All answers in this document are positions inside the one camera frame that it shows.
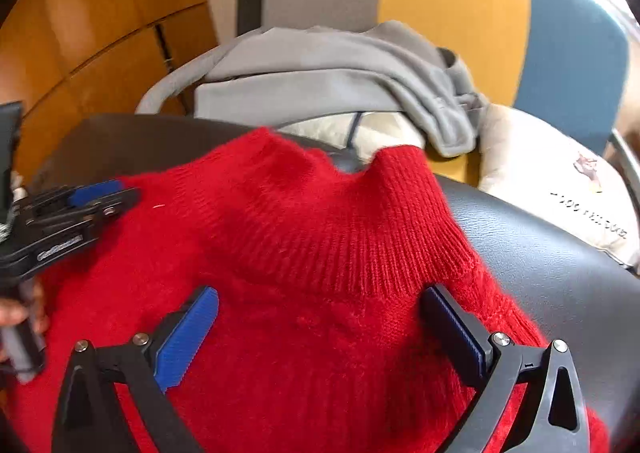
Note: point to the grey hoodie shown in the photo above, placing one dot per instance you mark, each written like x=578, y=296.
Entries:
x=325, y=63

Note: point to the person's left hand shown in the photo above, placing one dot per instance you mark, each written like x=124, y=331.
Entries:
x=10, y=315

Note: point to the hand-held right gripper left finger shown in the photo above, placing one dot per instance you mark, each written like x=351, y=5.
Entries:
x=185, y=343

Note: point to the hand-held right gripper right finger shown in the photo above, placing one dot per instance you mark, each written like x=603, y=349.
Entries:
x=465, y=333

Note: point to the white printed cushion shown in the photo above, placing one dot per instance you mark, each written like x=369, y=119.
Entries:
x=540, y=168

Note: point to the red knit sweater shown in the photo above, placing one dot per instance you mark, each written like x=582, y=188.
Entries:
x=300, y=258

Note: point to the white cloth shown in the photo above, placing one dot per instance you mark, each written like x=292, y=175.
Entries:
x=19, y=188

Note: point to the orange wooden cabinet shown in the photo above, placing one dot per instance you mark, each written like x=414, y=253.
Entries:
x=100, y=33

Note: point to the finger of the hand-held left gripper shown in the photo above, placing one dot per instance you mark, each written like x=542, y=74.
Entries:
x=95, y=193
x=55, y=247

